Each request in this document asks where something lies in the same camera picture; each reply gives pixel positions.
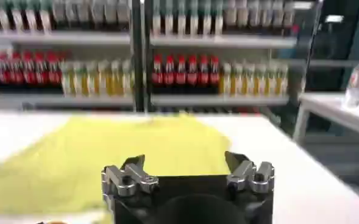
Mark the clear plastic bottle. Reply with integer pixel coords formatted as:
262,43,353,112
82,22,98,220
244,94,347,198
343,53,359,108

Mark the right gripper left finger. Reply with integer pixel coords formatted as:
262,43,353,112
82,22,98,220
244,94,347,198
101,154,160,197

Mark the shelf rack with drink bottles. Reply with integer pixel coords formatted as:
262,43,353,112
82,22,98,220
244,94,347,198
0,0,299,113

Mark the small white side table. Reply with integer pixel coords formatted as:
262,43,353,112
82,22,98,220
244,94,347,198
292,92,359,144

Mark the yellow-green printed shirt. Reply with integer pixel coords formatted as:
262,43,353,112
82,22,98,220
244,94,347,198
0,114,232,224

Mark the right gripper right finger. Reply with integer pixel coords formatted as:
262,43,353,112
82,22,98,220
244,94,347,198
224,151,275,194

